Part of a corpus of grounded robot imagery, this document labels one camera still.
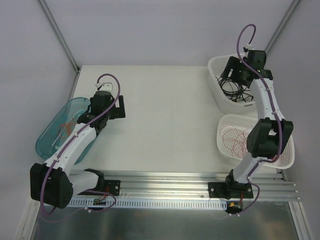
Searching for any teal transparent plastic tray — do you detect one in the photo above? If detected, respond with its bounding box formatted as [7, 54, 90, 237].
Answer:
[35, 97, 90, 160]

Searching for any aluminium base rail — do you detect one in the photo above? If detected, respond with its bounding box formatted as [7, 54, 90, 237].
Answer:
[69, 169, 301, 202]

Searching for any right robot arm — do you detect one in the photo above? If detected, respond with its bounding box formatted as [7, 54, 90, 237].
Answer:
[215, 49, 294, 199]

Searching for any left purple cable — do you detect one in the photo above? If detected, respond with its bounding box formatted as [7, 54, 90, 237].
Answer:
[39, 73, 122, 222]

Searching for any orange wire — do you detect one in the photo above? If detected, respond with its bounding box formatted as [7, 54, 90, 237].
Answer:
[56, 106, 86, 146]

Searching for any right frame post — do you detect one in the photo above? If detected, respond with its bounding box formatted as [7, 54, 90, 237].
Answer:
[256, 0, 303, 58]

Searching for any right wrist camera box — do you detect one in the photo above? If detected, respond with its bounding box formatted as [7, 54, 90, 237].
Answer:
[243, 43, 254, 53]

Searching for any deep white plastic tub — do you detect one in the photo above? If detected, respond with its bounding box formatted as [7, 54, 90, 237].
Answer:
[207, 54, 256, 115]

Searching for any left frame post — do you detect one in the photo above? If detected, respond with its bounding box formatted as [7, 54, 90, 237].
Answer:
[37, 0, 81, 73]

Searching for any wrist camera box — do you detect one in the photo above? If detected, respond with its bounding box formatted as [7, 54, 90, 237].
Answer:
[243, 43, 254, 53]
[95, 82, 113, 92]

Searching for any white slotted cable duct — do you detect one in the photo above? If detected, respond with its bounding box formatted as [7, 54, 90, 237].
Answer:
[67, 197, 227, 211]

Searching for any thin pink wire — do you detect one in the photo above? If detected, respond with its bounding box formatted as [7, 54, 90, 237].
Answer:
[218, 124, 252, 159]

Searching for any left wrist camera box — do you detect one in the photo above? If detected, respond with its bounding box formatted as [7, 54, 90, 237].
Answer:
[95, 82, 113, 92]

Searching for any perforated white plastic basket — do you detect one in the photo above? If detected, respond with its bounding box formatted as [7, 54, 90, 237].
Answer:
[216, 114, 295, 170]

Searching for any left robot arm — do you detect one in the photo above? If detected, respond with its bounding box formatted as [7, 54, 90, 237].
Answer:
[30, 90, 126, 209]

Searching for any frame post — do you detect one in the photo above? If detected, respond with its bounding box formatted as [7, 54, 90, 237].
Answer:
[256, 0, 303, 58]
[37, 0, 81, 73]

